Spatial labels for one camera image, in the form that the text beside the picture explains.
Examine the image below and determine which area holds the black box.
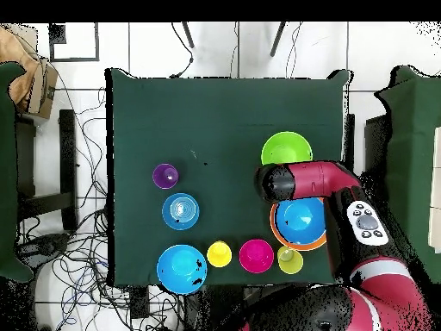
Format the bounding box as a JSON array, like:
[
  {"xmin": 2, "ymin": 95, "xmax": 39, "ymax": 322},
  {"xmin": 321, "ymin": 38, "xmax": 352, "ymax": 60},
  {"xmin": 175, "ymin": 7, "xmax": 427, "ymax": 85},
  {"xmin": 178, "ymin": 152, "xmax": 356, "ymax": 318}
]
[{"xmin": 363, "ymin": 115, "xmax": 392, "ymax": 201}]

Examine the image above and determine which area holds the cardboard box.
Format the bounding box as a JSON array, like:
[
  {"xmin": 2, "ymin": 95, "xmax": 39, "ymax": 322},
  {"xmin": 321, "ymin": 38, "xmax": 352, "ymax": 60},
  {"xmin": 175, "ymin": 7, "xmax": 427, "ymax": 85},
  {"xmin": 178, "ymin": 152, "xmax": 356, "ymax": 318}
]
[{"xmin": 0, "ymin": 23, "xmax": 59, "ymax": 120}]

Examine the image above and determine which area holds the small red bowl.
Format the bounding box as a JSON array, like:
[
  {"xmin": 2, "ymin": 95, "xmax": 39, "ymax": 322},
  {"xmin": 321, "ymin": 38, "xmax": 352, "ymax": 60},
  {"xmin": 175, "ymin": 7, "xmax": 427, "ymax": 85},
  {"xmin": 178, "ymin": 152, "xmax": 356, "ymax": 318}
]
[{"xmin": 239, "ymin": 238, "xmax": 276, "ymax": 275}]

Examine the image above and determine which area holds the yellow cup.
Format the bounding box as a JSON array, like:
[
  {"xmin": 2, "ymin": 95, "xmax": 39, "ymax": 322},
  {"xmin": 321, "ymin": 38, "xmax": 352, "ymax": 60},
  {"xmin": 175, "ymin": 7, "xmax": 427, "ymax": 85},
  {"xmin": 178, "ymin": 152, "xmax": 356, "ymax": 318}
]
[{"xmin": 207, "ymin": 240, "xmax": 233, "ymax": 269}]

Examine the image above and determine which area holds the translucent yellow-green cup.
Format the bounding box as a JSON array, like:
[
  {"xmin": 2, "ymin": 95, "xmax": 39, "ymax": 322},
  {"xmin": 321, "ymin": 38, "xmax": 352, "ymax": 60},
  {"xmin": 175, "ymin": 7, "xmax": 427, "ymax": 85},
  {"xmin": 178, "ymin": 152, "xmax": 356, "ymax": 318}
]
[{"xmin": 276, "ymin": 245, "xmax": 304, "ymax": 275}]

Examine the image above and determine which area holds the tangle of floor cables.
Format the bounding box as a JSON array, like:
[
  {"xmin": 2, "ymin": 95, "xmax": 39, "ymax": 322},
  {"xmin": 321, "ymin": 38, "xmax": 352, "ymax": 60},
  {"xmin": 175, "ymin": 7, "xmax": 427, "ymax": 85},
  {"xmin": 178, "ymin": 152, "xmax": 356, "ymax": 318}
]
[{"xmin": 15, "ymin": 78, "xmax": 183, "ymax": 331}]

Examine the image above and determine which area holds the black floor cable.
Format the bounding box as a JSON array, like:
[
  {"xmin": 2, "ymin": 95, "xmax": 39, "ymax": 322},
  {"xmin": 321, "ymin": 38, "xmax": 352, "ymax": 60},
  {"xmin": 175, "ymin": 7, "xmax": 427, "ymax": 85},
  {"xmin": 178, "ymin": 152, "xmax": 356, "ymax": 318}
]
[{"xmin": 170, "ymin": 22, "xmax": 195, "ymax": 79}]

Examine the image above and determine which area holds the black robot pedestal leg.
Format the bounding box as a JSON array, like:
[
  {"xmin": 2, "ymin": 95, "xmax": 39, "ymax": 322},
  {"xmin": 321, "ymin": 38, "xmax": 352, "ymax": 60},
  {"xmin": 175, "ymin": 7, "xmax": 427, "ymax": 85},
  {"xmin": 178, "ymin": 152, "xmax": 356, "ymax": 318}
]
[{"xmin": 16, "ymin": 232, "xmax": 71, "ymax": 266}]

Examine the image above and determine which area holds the large orange bowl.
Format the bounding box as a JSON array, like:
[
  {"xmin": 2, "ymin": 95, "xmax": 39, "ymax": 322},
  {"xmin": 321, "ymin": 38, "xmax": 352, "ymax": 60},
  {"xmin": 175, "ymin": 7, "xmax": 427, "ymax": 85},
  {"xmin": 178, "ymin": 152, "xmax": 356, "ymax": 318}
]
[{"xmin": 269, "ymin": 197, "xmax": 328, "ymax": 252}]

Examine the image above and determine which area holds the green cloth side table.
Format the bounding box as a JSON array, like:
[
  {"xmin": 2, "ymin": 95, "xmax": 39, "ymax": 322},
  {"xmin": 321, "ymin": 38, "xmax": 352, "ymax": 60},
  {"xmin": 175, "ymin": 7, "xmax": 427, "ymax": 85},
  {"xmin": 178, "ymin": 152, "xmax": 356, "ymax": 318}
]
[
  {"xmin": 0, "ymin": 61, "xmax": 34, "ymax": 284},
  {"xmin": 374, "ymin": 65, "xmax": 441, "ymax": 285}
]

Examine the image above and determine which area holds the black square floor frame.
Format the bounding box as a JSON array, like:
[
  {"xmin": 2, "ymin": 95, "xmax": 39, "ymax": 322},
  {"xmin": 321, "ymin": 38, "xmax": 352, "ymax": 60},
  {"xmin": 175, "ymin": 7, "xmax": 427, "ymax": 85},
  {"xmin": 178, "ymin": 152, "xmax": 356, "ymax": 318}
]
[{"xmin": 48, "ymin": 22, "xmax": 101, "ymax": 64}]

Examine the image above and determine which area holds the large green bowl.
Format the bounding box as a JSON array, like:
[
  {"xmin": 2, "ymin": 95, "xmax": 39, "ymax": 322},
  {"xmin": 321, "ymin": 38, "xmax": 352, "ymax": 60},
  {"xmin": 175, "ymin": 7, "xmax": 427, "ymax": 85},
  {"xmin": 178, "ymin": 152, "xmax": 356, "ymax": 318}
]
[{"xmin": 260, "ymin": 131, "xmax": 314, "ymax": 166}]

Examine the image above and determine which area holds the small blue ridged bowl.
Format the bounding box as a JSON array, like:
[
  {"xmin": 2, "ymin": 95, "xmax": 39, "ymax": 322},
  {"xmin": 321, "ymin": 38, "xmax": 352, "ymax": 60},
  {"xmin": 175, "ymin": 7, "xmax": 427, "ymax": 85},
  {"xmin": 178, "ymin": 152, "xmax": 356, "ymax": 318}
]
[{"xmin": 161, "ymin": 192, "xmax": 201, "ymax": 231}]

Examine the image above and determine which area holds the large blue bowl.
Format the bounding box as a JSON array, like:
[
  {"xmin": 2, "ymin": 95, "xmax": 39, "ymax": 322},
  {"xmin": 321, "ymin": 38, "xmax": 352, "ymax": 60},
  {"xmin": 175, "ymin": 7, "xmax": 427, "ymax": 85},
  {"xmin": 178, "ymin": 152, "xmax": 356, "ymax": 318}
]
[
  {"xmin": 156, "ymin": 244, "xmax": 208, "ymax": 296},
  {"xmin": 275, "ymin": 197, "xmax": 327, "ymax": 246}
]

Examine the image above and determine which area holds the black tripod leg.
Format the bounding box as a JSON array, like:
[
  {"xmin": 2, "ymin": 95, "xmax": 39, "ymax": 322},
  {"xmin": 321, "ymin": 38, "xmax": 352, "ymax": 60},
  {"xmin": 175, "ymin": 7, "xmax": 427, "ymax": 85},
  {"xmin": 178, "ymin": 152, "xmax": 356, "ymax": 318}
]
[
  {"xmin": 270, "ymin": 22, "xmax": 287, "ymax": 58},
  {"xmin": 181, "ymin": 22, "xmax": 196, "ymax": 49}
]

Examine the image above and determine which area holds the dark green tablecloth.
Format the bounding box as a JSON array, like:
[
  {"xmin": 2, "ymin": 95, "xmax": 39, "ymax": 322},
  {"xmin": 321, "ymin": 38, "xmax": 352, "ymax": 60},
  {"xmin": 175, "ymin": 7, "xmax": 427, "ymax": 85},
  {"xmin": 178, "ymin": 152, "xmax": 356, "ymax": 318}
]
[{"xmin": 104, "ymin": 67, "xmax": 353, "ymax": 288}]

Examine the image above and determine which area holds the black floor stand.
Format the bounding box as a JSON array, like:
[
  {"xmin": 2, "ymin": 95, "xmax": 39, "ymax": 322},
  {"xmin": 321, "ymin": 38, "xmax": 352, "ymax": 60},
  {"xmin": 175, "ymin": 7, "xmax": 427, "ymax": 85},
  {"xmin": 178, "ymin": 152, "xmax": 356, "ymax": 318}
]
[{"xmin": 15, "ymin": 109, "xmax": 79, "ymax": 232}]

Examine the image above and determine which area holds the purple cup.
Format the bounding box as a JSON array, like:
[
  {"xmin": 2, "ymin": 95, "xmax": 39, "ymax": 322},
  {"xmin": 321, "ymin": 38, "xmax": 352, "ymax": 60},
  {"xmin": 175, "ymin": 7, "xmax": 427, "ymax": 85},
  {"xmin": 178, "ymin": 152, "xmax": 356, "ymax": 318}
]
[{"xmin": 152, "ymin": 163, "xmax": 179, "ymax": 190}]

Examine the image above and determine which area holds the black power brick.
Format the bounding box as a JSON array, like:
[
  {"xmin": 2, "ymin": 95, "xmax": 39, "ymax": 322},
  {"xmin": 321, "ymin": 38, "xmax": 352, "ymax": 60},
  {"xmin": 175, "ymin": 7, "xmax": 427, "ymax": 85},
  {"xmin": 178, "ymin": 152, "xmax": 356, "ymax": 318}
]
[{"xmin": 129, "ymin": 284, "xmax": 151, "ymax": 320}]

